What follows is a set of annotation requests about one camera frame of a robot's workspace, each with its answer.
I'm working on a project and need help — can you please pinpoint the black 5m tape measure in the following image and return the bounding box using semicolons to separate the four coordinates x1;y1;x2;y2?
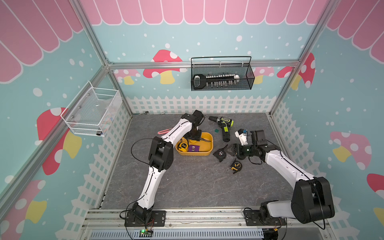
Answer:
213;145;228;163

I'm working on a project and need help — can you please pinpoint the purple tape measure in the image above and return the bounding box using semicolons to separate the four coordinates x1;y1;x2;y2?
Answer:
188;145;200;152

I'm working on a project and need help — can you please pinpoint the yellow black 3m tape measure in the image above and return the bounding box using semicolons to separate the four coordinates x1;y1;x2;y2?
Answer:
230;160;243;174

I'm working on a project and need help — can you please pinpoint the yellow plastic storage box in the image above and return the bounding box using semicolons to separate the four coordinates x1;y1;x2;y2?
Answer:
175;132;214;156

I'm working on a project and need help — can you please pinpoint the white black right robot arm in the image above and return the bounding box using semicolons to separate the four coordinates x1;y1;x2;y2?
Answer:
224;130;336;224

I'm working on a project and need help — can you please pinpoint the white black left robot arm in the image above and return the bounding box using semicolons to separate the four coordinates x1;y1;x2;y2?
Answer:
132;110;204;224

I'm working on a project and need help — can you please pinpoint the black socket bit set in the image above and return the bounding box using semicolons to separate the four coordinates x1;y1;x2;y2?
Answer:
191;74;240;90

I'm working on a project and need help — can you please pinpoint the small green controller board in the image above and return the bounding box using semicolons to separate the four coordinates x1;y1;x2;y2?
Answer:
139;229;154;238

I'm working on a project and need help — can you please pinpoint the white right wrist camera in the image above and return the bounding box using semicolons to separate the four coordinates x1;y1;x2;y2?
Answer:
235;129;248;146

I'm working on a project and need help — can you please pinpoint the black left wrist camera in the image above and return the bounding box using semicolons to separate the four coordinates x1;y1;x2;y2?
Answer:
193;110;205;125

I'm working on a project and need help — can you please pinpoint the green black cordless drill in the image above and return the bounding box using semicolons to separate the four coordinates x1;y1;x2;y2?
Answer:
209;116;234;143

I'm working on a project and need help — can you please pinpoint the black wire mesh basket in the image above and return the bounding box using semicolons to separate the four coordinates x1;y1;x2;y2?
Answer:
191;56;255;91

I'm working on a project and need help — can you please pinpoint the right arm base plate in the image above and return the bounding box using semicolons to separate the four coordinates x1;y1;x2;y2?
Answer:
243;208;287;228

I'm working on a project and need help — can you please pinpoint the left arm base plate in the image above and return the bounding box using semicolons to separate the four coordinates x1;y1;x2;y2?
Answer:
123;210;167;228

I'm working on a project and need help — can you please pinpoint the white wire mesh basket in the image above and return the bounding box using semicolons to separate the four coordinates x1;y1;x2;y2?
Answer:
61;82;123;137

